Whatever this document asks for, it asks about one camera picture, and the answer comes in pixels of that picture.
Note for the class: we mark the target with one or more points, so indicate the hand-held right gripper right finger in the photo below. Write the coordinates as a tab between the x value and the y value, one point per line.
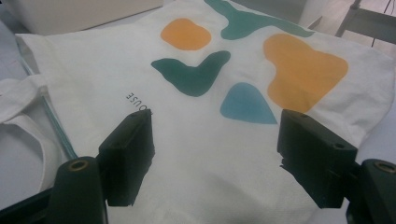
317	161

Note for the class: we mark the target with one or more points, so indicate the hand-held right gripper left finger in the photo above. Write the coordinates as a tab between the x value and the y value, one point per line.
126	161

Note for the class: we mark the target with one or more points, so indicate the white tote bag coloured shapes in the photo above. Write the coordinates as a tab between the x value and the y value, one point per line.
202	161

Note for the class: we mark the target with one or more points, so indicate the white desk frame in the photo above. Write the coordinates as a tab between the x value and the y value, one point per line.
367	21

